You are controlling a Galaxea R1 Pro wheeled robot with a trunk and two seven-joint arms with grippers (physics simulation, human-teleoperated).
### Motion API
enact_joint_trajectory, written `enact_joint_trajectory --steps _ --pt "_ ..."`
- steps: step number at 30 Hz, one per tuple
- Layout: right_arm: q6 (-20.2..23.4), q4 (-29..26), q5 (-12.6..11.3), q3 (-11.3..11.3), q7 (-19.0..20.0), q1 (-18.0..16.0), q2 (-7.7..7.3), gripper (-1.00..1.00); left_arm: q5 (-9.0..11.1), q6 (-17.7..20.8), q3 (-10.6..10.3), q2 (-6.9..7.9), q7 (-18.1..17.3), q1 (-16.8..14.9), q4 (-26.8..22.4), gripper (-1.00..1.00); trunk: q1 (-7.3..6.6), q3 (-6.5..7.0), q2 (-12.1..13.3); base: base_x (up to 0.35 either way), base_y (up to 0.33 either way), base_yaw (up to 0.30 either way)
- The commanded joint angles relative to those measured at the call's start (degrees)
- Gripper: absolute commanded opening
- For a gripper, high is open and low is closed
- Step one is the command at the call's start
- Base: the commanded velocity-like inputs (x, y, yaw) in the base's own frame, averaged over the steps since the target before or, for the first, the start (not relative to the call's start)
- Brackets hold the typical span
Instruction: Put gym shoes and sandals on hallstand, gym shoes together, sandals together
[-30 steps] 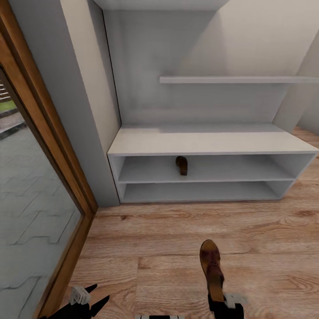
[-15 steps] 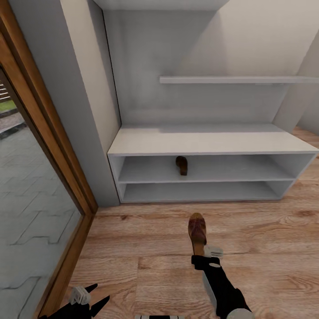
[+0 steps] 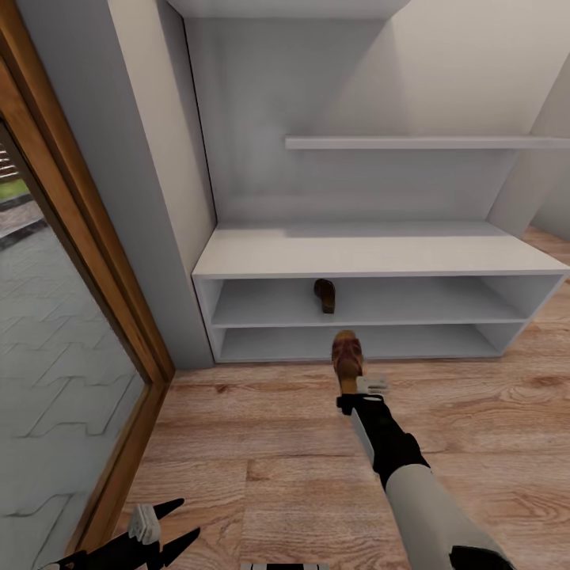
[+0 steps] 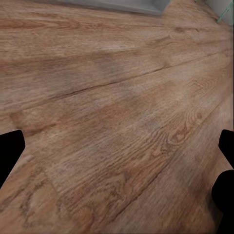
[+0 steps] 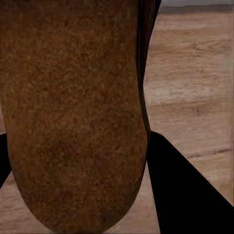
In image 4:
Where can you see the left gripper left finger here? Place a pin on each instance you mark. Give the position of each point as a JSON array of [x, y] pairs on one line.
[[12, 145]]

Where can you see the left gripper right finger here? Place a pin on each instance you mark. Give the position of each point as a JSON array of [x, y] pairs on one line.
[[226, 145]]

